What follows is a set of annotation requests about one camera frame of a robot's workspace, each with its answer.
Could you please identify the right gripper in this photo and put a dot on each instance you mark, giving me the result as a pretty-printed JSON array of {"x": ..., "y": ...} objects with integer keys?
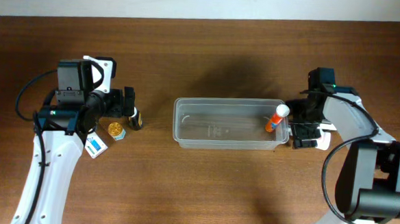
[{"x": 302, "y": 122}]

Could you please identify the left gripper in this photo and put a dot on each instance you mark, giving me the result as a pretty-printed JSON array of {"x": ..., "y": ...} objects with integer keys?
[{"x": 128, "y": 101}]

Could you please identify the white pump bottle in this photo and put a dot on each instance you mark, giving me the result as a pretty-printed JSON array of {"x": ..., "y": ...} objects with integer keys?
[{"x": 323, "y": 142}]

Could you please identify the orange tablet tube white cap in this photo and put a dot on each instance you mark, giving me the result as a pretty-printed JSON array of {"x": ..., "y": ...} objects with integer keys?
[{"x": 281, "y": 112}]

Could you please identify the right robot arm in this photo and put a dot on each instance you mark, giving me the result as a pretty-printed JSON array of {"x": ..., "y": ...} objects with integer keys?
[{"x": 360, "y": 177}]

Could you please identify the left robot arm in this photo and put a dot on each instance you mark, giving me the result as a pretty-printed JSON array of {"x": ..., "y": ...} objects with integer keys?
[{"x": 64, "y": 127}]

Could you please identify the clear plastic container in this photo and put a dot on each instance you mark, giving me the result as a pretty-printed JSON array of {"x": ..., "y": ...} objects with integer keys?
[{"x": 227, "y": 123}]

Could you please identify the dark bottle white cap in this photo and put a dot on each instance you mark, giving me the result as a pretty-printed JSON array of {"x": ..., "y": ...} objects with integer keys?
[{"x": 135, "y": 121}]

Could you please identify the gold lid small jar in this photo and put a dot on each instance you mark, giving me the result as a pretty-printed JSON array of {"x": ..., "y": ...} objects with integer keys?
[{"x": 116, "y": 131}]

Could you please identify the white Panadol box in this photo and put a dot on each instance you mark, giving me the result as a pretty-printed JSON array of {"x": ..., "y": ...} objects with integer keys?
[{"x": 94, "y": 145}]

